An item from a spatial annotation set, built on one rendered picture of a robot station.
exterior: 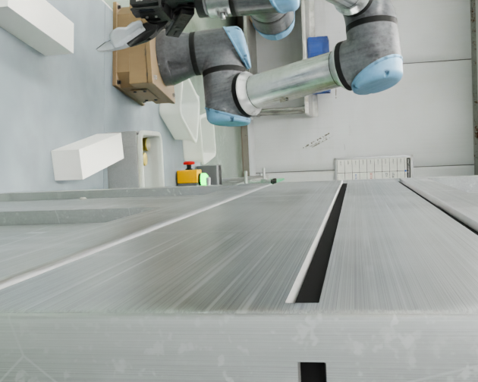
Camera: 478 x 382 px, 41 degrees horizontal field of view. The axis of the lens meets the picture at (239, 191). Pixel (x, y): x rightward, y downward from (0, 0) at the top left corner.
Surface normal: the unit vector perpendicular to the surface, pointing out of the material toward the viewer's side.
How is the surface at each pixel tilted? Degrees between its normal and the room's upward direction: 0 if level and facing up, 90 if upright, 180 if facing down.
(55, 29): 0
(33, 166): 0
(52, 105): 0
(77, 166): 90
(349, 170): 90
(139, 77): 90
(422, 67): 90
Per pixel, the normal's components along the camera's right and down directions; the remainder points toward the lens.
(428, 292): -0.04, -1.00
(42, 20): 0.98, -0.04
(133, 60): -0.18, -0.10
